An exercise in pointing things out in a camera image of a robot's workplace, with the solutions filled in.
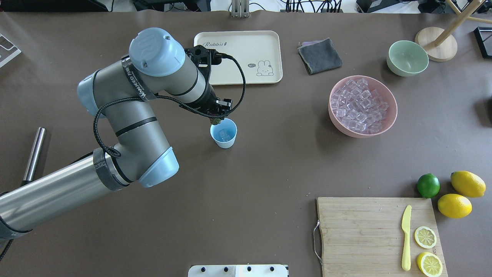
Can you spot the yellow plastic knife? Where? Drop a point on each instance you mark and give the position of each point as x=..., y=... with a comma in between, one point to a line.
x=406, y=227

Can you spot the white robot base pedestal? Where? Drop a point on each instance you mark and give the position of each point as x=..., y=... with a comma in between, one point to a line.
x=239, y=270

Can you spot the red strawberry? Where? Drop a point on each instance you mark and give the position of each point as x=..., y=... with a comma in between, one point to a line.
x=218, y=121

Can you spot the cream rabbit tray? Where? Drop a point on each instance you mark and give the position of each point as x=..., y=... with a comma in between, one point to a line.
x=258, y=52

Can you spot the clear ice cubes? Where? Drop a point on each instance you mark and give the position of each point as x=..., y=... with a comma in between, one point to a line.
x=359, y=104

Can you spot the whole yellow lemon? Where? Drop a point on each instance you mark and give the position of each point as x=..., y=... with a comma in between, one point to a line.
x=454, y=206

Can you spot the light blue plastic cup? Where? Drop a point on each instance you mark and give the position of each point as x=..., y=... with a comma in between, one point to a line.
x=224, y=133

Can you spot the mint green bowl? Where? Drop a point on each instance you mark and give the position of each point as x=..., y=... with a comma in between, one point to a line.
x=406, y=59

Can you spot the lower lemon slice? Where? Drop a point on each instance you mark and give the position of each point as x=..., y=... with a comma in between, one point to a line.
x=429, y=264

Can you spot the green lime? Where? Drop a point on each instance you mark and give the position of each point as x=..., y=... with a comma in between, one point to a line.
x=428, y=186

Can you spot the steel muddler black tip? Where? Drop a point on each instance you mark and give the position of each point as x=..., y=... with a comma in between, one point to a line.
x=34, y=156

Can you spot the upper lemon slice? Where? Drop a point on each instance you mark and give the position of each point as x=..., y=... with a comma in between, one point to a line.
x=425, y=237

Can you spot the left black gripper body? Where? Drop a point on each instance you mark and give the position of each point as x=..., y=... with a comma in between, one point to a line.
x=210, y=102

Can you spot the grey folded cloth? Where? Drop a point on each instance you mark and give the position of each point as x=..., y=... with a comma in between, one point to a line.
x=319, y=56

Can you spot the white wire cup rack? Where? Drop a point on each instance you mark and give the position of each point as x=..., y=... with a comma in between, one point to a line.
x=8, y=51

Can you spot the pink bowl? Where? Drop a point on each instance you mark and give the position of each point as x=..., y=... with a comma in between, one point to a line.
x=363, y=130

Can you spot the wooden cup tree stand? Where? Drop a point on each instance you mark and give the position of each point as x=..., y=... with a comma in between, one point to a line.
x=438, y=43

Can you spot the wooden cutting board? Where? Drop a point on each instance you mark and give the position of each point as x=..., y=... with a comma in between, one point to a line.
x=362, y=236

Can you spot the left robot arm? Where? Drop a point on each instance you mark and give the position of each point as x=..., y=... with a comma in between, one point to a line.
x=132, y=145

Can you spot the lemon slice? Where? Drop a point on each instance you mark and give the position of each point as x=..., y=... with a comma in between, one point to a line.
x=429, y=264
x=425, y=237

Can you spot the brown table mat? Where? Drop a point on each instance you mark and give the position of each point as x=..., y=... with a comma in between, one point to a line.
x=355, y=131

